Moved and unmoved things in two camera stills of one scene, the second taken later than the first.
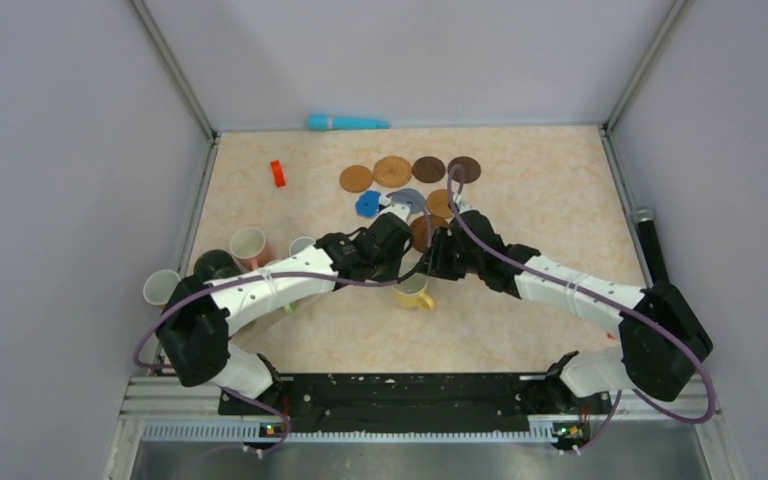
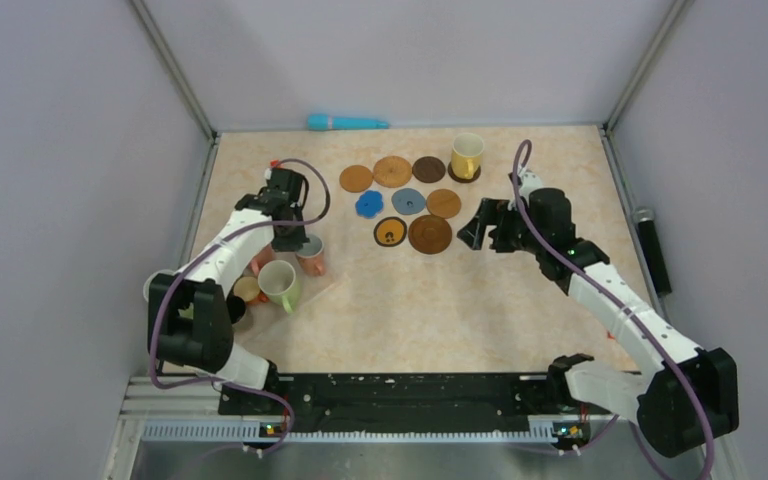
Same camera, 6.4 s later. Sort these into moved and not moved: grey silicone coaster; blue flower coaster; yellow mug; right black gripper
Moved: yellow mug; right black gripper
Not moved: blue flower coaster; grey silicone coaster
